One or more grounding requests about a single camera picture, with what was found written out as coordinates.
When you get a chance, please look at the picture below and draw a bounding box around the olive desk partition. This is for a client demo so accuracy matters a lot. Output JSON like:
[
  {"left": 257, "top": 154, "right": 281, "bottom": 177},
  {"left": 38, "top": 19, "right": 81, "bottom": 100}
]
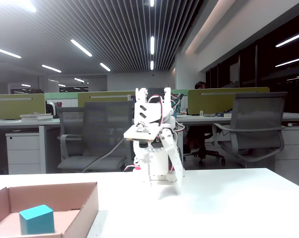
[
  {"left": 77, "top": 91, "right": 137, "bottom": 108},
  {"left": 0, "top": 93, "right": 46, "bottom": 120},
  {"left": 187, "top": 86, "right": 271, "bottom": 116}
]

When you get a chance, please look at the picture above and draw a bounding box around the white office desk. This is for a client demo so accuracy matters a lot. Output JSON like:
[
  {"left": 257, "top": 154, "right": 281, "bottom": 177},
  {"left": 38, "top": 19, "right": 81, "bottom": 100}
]
[
  {"left": 175, "top": 112, "right": 299, "bottom": 172},
  {"left": 0, "top": 118, "right": 135, "bottom": 174}
]

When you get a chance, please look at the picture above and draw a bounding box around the black office chair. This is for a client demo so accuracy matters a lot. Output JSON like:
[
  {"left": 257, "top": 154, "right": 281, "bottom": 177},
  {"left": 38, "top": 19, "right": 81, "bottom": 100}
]
[{"left": 185, "top": 125, "right": 226, "bottom": 166}]

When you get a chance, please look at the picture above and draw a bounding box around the black bag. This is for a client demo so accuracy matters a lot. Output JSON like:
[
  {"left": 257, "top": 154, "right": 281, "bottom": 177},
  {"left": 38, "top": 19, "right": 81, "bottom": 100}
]
[{"left": 45, "top": 101, "right": 58, "bottom": 118}]

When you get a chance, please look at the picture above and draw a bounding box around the white drawer cabinet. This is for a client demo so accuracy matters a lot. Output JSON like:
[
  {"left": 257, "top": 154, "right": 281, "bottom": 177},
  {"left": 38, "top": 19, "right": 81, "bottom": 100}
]
[
  {"left": 5, "top": 132, "right": 41, "bottom": 176},
  {"left": 274, "top": 125, "right": 299, "bottom": 187}
]

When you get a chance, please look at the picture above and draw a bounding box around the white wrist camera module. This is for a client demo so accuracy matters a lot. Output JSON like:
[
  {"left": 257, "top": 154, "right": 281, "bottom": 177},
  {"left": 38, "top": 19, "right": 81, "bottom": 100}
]
[{"left": 123, "top": 124, "right": 163, "bottom": 149}]

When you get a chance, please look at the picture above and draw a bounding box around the grey mesh office chair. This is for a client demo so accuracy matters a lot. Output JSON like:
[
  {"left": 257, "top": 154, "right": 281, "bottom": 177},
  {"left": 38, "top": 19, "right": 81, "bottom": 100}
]
[
  {"left": 212, "top": 91, "right": 289, "bottom": 169},
  {"left": 56, "top": 100, "right": 136, "bottom": 173}
]

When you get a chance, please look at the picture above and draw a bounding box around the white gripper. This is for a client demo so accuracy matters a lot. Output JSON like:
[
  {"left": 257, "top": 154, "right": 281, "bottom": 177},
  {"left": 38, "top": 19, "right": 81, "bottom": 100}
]
[{"left": 133, "top": 102, "right": 186, "bottom": 188}]

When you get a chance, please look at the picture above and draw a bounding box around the black camera cable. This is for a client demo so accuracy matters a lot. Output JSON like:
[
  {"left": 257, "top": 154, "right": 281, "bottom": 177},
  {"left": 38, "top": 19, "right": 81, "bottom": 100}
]
[{"left": 81, "top": 137, "right": 128, "bottom": 174}]

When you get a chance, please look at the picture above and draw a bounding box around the brown cardboard box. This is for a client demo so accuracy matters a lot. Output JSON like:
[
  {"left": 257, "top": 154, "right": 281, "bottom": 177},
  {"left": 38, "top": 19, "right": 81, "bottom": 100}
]
[{"left": 0, "top": 182, "right": 100, "bottom": 238}]

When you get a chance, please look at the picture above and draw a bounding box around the blue cube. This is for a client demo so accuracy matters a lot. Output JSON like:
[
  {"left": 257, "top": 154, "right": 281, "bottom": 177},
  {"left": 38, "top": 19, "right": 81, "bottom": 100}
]
[{"left": 18, "top": 204, "right": 55, "bottom": 236}]

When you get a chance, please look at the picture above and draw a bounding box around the green desk partition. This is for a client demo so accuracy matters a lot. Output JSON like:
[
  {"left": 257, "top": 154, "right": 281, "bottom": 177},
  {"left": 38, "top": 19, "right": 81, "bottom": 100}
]
[{"left": 44, "top": 92, "right": 79, "bottom": 101}]

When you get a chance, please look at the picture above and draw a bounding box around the stack of books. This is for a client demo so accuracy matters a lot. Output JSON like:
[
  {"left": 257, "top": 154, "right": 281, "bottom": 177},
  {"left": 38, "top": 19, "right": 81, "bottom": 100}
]
[{"left": 19, "top": 113, "right": 53, "bottom": 122}]

